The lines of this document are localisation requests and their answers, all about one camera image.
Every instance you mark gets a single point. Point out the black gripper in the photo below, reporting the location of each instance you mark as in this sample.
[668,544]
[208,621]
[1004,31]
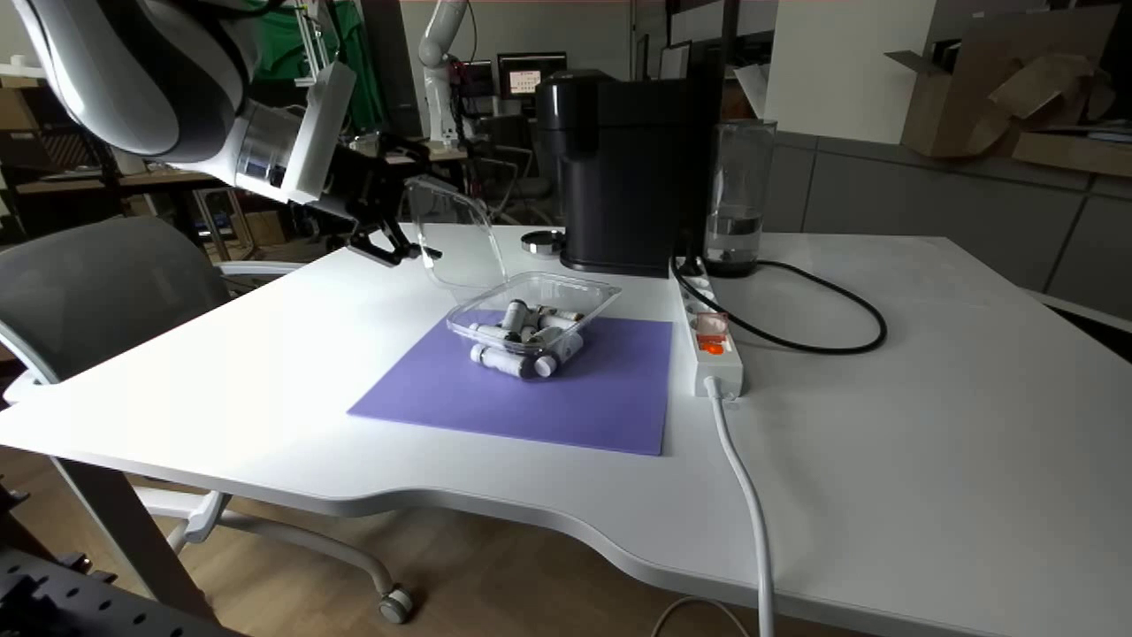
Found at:
[367,183]

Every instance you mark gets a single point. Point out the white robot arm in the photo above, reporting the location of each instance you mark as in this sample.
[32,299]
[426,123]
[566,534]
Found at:
[144,71]

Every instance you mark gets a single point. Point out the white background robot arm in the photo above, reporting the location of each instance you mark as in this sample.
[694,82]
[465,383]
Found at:
[445,57]

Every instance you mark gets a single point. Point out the clear plastic bowl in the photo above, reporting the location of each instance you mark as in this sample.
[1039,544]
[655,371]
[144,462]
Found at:
[517,357]

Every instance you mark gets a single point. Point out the white tube black band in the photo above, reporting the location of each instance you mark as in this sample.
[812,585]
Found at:
[562,348]

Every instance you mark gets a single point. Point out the small background monitor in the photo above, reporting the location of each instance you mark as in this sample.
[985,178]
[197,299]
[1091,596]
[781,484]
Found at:
[529,75]

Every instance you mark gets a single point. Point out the black coffee machine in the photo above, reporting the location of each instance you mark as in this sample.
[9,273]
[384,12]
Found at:
[632,166]

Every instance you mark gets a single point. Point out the purple rectangular mat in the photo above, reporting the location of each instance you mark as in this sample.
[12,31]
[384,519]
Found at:
[589,392]

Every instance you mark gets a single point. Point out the grey office chair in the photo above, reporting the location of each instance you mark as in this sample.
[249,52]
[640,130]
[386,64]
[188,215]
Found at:
[109,283]

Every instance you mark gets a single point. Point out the white power strip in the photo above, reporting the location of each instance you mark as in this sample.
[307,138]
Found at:
[713,337]

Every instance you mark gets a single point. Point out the grey table leg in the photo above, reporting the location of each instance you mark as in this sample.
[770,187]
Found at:
[136,535]

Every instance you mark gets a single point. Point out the white panel board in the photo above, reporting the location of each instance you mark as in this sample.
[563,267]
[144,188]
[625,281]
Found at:
[851,64]

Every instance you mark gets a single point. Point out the black perforated board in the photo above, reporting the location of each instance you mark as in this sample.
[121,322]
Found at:
[74,603]

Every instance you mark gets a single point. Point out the grey cabinet row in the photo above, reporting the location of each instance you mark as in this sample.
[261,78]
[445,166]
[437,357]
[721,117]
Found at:
[941,215]

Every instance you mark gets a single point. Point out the brown cardboard box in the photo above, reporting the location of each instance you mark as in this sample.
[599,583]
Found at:
[1015,82]

